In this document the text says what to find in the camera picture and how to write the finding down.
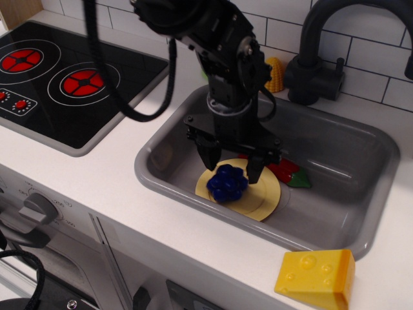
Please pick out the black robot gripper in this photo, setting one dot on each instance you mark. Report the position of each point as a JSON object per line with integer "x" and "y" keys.
{"x": 241, "y": 133}

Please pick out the blue toy blueberries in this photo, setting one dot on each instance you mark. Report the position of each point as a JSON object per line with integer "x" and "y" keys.
{"x": 227, "y": 184}

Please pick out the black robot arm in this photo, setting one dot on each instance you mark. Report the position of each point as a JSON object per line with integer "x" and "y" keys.
{"x": 230, "y": 56}

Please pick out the yellow toy plate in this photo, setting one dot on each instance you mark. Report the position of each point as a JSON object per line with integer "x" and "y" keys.
{"x": 258, "y": 200}

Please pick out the grey plastic sink basin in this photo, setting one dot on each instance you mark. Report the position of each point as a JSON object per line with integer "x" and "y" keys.
{"x": 350, "y": 166}

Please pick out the red toy chili pepper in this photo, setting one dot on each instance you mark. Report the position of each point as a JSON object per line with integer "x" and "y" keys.
{"x": 287, "y": 172}

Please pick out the yellow toy corn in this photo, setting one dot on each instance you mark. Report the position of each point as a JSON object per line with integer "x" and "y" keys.
{"x": 276, "y": 83}

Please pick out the green toy cabbage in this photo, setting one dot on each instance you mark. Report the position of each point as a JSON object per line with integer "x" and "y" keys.
{"x": 204, "y": 75}

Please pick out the dark grey faucet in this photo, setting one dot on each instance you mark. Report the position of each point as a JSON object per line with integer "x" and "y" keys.
{"x": 305, "y": 77}

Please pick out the yellow toy cheese wedge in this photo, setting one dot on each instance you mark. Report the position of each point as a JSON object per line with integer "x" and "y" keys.
{"x": 323, "y": 279}

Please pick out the grey toy oven front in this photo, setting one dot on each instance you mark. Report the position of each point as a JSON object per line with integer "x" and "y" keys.
{"x": 76, "y": 251}

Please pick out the black toy stovetop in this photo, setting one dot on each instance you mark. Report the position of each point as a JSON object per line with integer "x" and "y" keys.
{"x": 51, "y": 90}

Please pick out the grey oven knob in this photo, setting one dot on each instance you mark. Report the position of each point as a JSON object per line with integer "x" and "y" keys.
{"x": 38, "y": 209}

